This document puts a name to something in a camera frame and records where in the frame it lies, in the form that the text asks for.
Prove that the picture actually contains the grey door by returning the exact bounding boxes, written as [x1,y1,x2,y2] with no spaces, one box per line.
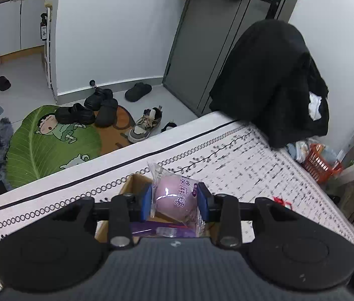
[162,0,260,117]

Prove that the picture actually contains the black coat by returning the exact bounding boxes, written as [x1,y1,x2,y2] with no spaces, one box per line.
[209,19,330,149]

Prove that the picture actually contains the pale purple mochi packet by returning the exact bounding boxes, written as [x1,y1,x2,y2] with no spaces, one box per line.
[147,161,207,237]

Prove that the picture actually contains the black door handle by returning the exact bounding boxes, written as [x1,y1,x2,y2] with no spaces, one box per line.
[256,0,283,19]

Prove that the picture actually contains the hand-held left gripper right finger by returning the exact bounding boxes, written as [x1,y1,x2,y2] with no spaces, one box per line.
[198,182,300,250]

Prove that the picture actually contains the grey beige sneaker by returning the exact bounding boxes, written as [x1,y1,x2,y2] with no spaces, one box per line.
[127,107,163,144]

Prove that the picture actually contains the black clog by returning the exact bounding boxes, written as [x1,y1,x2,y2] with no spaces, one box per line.
[54,103,96,125]
[84,88,114,111]
[124,82,153,102]
[95,98,119,128]

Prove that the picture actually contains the black spray bottle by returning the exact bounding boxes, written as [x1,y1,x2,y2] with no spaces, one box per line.
[40,13,49,41]

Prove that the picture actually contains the brown cardboard box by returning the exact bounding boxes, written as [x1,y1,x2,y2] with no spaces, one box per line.
[95,173,224,248]

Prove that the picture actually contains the dark purple snack packet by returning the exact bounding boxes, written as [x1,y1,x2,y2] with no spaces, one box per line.
[131,221,198,239]

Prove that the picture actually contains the light blue packet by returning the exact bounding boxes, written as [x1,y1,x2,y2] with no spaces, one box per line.
[285,141,309,162]

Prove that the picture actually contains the blue fluffy item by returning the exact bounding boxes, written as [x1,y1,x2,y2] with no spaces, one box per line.
[321,147,337,164]

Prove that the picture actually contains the white narrow rack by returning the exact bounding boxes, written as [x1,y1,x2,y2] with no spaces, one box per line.
[42,0,55,90]

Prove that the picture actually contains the red plastic basket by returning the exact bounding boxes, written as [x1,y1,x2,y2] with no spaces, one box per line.
[302,143,343,184]

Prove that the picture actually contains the white kitchen cabinet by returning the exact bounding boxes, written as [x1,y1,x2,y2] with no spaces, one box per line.
[0,0,55,57]

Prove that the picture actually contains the white crumpled cloth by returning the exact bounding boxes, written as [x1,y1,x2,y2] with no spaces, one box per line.
[309,92,323,121]

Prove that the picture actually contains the red and teal snack packet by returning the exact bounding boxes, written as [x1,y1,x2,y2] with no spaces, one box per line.
[272,196,293,210]

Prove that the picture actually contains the green leaf cartoon rug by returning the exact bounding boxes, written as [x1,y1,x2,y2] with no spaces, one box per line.
[6,104,135,181]

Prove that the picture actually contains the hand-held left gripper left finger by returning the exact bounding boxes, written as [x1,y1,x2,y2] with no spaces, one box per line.
[51,186,152,251]

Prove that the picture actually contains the white printed tablecloth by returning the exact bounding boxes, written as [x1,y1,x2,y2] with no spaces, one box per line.
[0,110,354,301]

